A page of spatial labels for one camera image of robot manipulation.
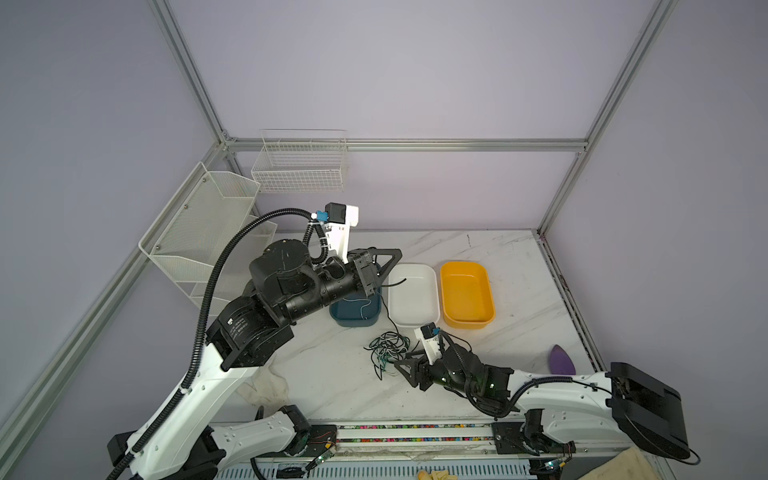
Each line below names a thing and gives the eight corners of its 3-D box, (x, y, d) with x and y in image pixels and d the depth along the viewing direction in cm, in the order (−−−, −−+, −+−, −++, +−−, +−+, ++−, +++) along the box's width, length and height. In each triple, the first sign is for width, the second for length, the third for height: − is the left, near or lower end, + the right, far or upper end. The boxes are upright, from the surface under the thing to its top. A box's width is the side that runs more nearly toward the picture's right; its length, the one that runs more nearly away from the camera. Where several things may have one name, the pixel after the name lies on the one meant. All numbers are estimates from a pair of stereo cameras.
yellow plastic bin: (443, 328, 95) (446, 320, 91) (436, 271, 111) (438, 261, 106) (495, 328, 95) (500, 320, 91) (481, 271, 111) (485, 261, 106)
